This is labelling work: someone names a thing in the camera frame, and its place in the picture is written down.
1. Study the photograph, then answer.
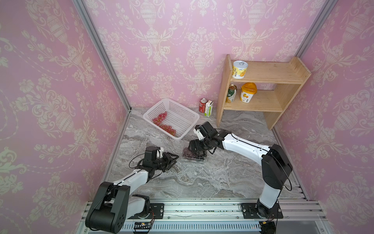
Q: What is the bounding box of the green drink can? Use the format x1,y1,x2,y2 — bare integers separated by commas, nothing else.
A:
226,84,237,103

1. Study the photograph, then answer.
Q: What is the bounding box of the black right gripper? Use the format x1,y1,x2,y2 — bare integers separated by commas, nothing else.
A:
187,138,213,153

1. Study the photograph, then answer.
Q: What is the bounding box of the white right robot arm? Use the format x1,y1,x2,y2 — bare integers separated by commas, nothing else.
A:
188,130,293,218

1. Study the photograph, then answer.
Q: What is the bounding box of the dark red grape bunch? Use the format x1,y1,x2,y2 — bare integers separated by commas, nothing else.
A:
183,147,193,159

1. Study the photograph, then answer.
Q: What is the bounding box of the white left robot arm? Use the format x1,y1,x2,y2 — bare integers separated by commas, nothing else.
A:
85,147,179,234

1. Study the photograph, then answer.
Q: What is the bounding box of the light red grape bunch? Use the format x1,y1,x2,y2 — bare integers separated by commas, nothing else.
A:
152,112,176,136

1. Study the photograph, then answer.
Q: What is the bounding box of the white perforated plastic basket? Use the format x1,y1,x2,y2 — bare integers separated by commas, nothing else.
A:
143,98,200,140

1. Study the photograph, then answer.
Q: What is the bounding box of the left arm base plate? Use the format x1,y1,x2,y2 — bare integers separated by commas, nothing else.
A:
127,203,165,219

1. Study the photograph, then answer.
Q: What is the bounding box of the yellow lidded cup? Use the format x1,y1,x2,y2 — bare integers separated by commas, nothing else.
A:
240,82,257,103

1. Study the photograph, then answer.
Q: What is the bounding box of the wooden shelf unit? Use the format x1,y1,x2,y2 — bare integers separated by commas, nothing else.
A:
216,54,311,130

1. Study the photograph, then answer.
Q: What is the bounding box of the red soda can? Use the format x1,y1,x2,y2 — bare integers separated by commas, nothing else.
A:
199,98,208,113

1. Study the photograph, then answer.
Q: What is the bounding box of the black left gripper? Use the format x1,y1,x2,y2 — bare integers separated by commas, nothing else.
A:
152,152,179,172

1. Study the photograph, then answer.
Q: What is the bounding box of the aluminium rail frame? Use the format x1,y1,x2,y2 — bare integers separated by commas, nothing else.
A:
120,199,333,234

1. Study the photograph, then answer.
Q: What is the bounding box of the green white carton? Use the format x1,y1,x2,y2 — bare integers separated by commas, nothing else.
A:
204,100,214,117

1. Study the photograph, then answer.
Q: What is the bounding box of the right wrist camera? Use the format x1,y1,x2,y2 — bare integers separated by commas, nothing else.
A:
194,121,218,140

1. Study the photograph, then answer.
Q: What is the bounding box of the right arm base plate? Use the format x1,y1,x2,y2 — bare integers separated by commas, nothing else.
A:
240,202,283,220

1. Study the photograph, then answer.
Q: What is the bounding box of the yellow can white lid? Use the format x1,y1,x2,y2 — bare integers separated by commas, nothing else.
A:
232,60,248,80

